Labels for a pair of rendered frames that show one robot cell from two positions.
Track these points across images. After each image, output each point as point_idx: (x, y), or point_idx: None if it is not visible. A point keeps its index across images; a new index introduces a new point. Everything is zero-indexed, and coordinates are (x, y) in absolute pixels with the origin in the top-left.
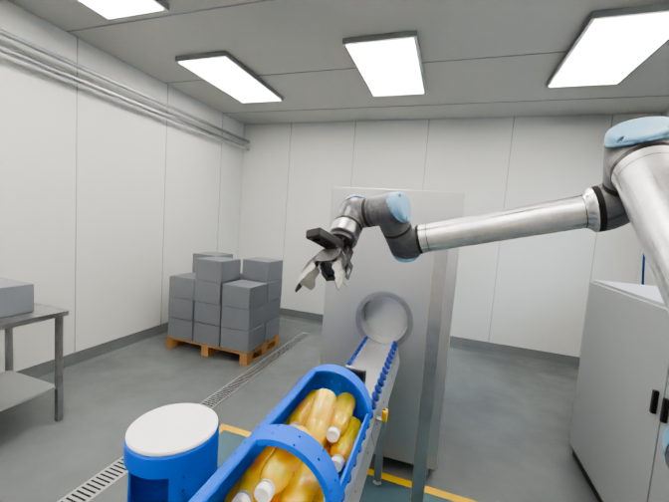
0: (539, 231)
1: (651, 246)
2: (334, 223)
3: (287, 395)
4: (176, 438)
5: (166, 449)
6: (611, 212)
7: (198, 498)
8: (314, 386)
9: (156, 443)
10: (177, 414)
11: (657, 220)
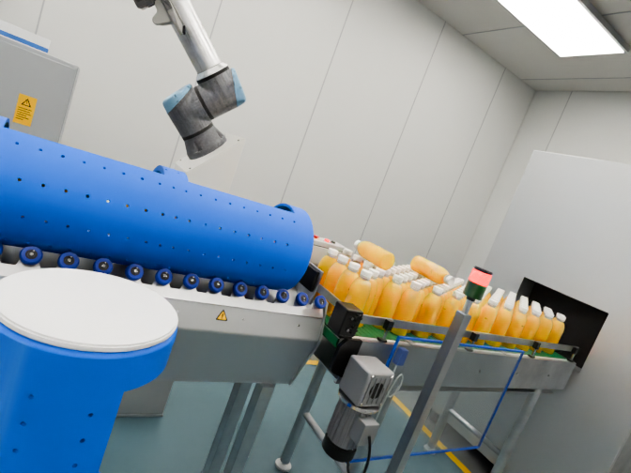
0: None
1: (189, 19)
2: None
3: (82, 161)
4: (123, 291)
5: (151, 293)
6: None
7: (249, 203)
8: None
9: (149, 303)
10: (57, 306)
11: (188, 6)
